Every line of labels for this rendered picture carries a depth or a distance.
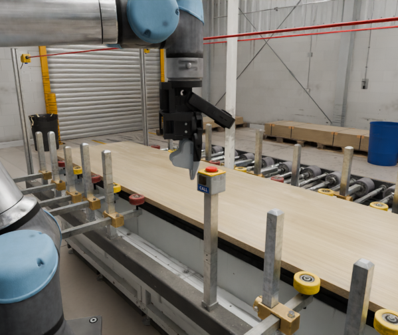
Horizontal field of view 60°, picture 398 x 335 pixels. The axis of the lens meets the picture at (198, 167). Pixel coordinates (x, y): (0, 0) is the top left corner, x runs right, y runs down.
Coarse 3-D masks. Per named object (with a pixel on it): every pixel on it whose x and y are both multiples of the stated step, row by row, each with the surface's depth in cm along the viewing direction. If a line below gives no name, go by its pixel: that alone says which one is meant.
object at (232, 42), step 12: (228, 0) 214; (228, 12) 216; (228, 24) 217; (228, 48) 221; (228, 60) 223; (228, 72) 225; (228, 84) 227; (228, 96) 228; (228, 108) 230; (228, 132) 234; (228, 144) 236; (228, 156) 238
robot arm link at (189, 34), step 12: (180, 0) 63; (192, 0) 63; (180, 12) 63; (192, 12) 63; (180, 24) 63; (192, 24) 64; (180, 36) 64; (192, 36) 65; (168, 48) 66; (180, 48) 65; (192, 48) 65
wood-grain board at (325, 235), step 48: (144, 192) 188; (192, 192) 188; (240, 192) 188; (288, 192) 188; (240, 240) 134; (288, 240) 134; (336, 240) 134; (384, 240) 134; (336, 288) 106; (384, 288) 104
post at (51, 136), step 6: (48, 132) 221; (48, 138) 222; (54, 138) 222; (54, 144) 223; (54, 150) 224; (54, 156) 224; (54, 162) 225; (54, 168) 226; (54, 174) 227; (54, 180) 227; (54, 192) 232; (60, 192) 232
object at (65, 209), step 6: (102, 198) 194; (114, 198) 198; (72, 204) 185; (78, 204) 185; (84, 204) 187; (48, 210) 177; (54, 210) 177; (60, 210) 178; (66, 210) 181; (72, 210) 183
